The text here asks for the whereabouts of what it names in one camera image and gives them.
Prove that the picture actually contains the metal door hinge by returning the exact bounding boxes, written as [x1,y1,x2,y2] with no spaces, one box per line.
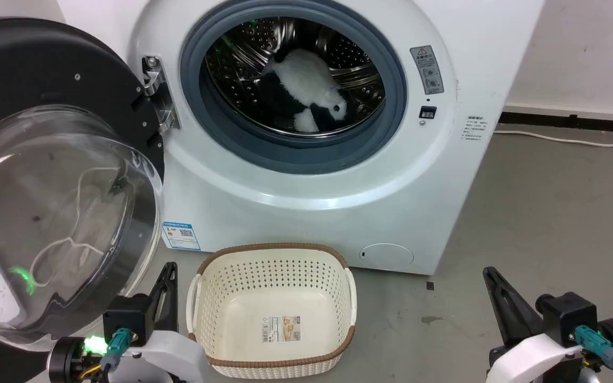
[141,55,182,134]

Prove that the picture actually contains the teal cable connector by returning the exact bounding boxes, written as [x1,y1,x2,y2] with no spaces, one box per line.
[574,326,613,369]
[99,328,132,371]

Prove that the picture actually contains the perforated steel washer drum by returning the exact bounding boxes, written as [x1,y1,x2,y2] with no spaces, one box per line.
[204,16,387,138]

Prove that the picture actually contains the white floor cable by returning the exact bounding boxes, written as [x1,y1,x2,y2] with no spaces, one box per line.
[494,129,613,148]

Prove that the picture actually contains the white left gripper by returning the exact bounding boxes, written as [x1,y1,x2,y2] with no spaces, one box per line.
[109,262,207,383]

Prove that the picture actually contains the grey warning sticker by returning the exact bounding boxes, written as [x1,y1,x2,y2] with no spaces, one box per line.
[409,45,445,96]

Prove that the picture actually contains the cream plastic laundry basket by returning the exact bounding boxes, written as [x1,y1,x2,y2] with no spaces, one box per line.
[186,243,358,380]

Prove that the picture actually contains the white front-load washing machine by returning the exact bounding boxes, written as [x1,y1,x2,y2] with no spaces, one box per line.
[56,0,546,276]

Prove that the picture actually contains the paper basket label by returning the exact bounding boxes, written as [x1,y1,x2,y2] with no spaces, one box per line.
[262,315,302,344]

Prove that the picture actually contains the blue energy label sticker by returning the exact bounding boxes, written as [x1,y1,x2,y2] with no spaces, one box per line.
[161,221,201,251]

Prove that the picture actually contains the black white panda plush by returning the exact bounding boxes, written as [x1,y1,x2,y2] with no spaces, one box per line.
[258,48,351,134]

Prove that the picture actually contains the small text sticker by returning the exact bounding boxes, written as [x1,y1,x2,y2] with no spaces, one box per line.
[463,115,491,144]

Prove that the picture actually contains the teal left cable connector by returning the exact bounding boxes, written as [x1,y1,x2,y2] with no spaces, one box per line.
[99,328,132,371]

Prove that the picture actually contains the black wall baseboard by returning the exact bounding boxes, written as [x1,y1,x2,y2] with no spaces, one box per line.
[498,104,613,134]

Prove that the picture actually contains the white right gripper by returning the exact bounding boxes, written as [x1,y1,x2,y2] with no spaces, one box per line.
[483,267,586,383]

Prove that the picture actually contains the teal right cable connector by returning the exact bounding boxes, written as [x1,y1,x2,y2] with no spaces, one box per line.
[574,326,613,369]

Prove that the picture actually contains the round drain filter cover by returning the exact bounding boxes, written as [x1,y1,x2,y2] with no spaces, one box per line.
[360,243,415,270]

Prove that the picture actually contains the black washer door glass bowl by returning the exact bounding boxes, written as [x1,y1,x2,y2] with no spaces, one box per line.
[0,18,167,383]

